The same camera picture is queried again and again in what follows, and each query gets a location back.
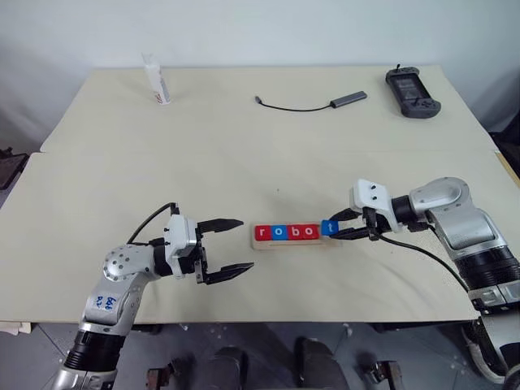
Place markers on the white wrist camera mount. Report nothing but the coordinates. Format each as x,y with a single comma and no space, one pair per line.
371,197
180,233

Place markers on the dark grey handheld controller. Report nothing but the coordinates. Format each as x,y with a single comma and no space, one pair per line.
410,91

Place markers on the red tile letter r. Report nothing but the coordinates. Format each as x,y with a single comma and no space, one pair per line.
263,232

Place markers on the red tile letter o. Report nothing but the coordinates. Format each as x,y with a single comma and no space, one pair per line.
310,232

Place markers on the white plastic bottle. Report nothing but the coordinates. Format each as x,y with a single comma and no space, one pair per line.
156,81

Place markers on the blue tile letter t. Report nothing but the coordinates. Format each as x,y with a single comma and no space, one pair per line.
328,227

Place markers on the red tile letter b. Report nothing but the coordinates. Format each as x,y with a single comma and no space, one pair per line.
294,232

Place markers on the black equipment beside table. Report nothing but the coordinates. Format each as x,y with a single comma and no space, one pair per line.
10,168

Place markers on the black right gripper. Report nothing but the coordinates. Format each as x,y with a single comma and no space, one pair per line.
375,223

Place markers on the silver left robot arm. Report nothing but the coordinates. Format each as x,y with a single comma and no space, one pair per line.
122,264

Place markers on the wooden letter tray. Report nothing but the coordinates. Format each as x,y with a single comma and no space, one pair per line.
292,245

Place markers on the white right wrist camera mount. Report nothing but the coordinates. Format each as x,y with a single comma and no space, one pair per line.
371,197

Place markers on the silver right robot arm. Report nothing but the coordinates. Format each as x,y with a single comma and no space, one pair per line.
459,219

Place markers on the blue tile letter o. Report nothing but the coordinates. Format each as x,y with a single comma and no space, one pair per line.
278,232

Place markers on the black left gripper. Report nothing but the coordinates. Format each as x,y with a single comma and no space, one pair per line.
202,260

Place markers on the white sneaker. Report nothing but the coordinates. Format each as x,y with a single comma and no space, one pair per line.
475,349

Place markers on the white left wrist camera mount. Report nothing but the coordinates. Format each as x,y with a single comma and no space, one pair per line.
180,233

